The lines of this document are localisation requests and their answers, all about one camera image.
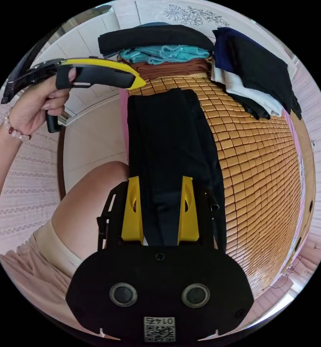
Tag person's left forearm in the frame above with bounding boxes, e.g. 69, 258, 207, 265
0, 110, 32, 227

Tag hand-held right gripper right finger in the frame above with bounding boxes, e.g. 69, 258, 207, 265
177, 175, 200, 245

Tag bed with woven mat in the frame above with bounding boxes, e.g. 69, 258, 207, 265
119, 72, 317, 300

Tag person's left hand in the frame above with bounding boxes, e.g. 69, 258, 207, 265
8, 68, 77, 137

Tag black pants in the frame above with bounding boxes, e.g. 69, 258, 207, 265
126, 87, 227, 254

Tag pile of clothes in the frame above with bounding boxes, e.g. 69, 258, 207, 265
210, 26, 303, 121
97, 22, 216, 80

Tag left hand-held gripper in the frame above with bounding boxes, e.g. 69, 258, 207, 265
0, 55, 147, 134

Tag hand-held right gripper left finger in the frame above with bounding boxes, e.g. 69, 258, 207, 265
121, 175, 144, 245

